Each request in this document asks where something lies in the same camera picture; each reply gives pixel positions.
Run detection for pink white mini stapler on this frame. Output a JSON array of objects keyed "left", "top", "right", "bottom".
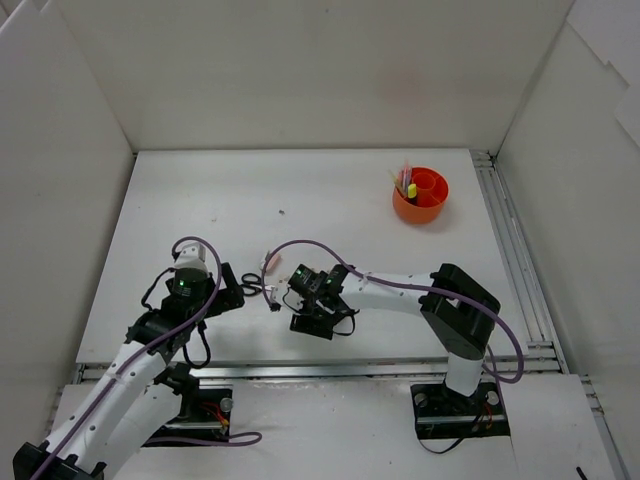
[{"left": 260, "top": 252, "right": 281, "bottom": 275}]

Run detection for yellow capped black highlighter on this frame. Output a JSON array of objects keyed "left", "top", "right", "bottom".
[{"left": 407, "top": 184, "right": 418, "bottom": 201}]

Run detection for blue slim highlighter pen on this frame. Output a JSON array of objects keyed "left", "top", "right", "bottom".
[{"left": 402, "top": 162, "right": 411, "bottom": 191}]

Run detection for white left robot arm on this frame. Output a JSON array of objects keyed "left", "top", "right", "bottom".
[{"left": 12, "top": 259, "right": 244, "bottom": 479}]

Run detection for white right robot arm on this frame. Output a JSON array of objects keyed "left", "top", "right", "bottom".
[{"left": 286, "top": 263, "right": 500, "bottom": 412}]

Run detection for orange round divided container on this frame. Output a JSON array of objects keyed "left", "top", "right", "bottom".
[{"left": 392, "top": 166, "right": 449, "bottom": 225}]

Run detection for black handled scissors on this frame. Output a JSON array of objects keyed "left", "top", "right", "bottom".
[{"left": 240, "top": 272, "right": 265, "bottom": 298}]

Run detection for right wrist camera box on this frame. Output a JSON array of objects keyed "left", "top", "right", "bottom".
[{"left": 267, "top": 282, "right": 290, "bottom": 312}]

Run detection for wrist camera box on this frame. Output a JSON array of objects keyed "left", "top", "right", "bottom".
[
  {"left": 267, "top": 282, "right": 290, "bottom": 312},
  {"left": 174, "top": 242, "right": 208, "bottom": 273}
]

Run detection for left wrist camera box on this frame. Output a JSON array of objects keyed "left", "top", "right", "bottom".
[{"left": 174, "top": 242, "right": 208, "bottom": 273}]

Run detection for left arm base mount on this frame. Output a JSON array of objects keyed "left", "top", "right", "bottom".
[{"left": 143, "top": 364, "right": 233, "bottom": 448}]

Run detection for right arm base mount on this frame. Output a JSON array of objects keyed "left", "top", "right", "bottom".
[{"left": 410, "top": 381, "right": 511, "bottom": 441}]

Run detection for aluminium rail frame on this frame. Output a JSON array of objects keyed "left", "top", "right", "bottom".
[{"left": 77, "top": 149, "right": 628, "bottom": 479}]

